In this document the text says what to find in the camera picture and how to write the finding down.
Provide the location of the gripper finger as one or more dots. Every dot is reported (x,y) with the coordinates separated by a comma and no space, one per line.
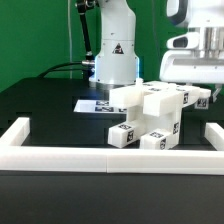
(218,89)

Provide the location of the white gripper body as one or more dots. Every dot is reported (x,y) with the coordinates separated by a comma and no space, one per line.
(184,67)

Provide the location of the white chair back part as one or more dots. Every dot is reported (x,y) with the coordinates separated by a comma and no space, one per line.
(157,98)

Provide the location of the white chair seat part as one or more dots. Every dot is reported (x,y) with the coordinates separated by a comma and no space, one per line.
(168,122)

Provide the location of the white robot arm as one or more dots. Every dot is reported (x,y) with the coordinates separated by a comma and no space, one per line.
(117,64)

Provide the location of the black pole with clamp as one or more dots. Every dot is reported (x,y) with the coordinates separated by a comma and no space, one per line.
(82,7)

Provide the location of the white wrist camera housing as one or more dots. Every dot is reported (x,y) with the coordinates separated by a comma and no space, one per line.
(188,41)

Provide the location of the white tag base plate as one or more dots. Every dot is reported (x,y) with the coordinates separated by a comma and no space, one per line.
(96,106)

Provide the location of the white U-shaped frame fence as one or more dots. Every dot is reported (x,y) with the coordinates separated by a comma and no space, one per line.
(14,155)

